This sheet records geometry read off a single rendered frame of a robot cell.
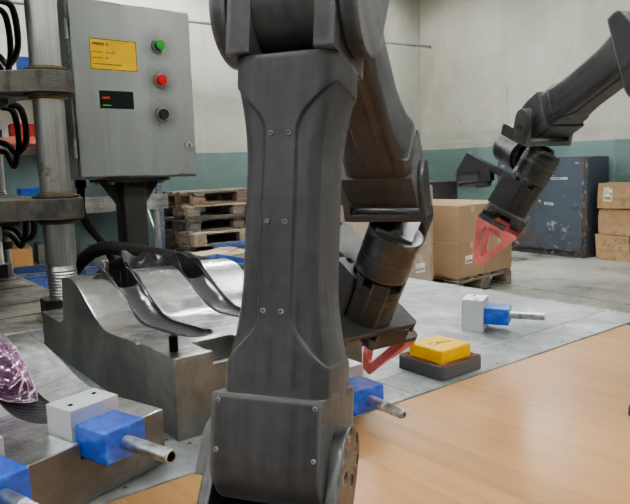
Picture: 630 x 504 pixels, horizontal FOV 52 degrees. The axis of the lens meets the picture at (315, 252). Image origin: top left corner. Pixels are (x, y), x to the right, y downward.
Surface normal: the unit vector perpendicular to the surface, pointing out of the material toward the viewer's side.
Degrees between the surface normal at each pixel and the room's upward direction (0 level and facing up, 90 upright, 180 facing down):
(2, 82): 90
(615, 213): 100
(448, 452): 0
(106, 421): 0
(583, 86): 93
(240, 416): 79
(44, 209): 90
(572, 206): 90
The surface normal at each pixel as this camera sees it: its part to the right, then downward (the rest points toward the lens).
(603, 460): -0.03, -0.99
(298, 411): -0.33, -0.05
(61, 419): -0.57, 0.12
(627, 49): -0.97, 0.06
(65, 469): 0.82, 0.05
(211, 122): 0.55, 0.09
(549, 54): -0.83, 0.10
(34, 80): 0.01, 0.13
